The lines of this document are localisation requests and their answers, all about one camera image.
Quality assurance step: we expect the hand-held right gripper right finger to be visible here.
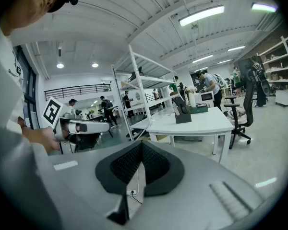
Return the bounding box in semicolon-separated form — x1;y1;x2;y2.
142;140;266;230

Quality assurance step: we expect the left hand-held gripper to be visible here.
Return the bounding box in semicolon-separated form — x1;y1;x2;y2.
42;96;111;154

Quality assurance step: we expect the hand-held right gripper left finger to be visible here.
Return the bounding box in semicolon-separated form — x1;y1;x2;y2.
48;140;143;230

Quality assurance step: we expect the grey two-slot holder box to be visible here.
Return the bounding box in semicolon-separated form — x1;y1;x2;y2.
174;105;192;124

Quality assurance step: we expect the black and silver remote control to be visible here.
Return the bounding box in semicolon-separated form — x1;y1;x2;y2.
173;96;187;114

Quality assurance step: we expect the person's left forearm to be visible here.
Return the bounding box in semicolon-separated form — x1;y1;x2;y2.
17;116;61;154

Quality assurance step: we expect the dark green box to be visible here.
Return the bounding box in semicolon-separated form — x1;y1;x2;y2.
189;105;209;115

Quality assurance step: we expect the black balcony railing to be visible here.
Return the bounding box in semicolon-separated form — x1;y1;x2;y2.
43;83;113;102

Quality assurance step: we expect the white metal shelf rack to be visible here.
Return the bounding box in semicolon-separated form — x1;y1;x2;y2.
111;44;183;141

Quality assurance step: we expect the beige checked cloth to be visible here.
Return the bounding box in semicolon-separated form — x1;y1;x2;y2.
223;105;246;127

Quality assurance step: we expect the white vase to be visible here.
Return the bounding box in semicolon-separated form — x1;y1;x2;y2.
189;92;197;109

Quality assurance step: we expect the white microwave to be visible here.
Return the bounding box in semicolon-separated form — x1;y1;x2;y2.
196;91;214;103

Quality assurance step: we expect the person's white shirt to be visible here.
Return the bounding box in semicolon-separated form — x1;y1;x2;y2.
0;18;63;230

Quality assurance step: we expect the black mesh office chair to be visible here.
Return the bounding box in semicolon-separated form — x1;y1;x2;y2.
223;80;255;150

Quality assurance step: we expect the long ceiling light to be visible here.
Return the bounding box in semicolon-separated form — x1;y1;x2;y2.
192;54;214;64
227;45;246;53
251;2;278;13
178;4;226;28

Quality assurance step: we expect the white low cabinet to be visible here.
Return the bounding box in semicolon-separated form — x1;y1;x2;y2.
275;89;288;108

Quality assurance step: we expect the person's head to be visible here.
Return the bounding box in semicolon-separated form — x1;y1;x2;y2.
0;0;60;37

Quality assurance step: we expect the white wall shelf unit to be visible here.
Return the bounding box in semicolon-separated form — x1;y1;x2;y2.
257;34;288;92

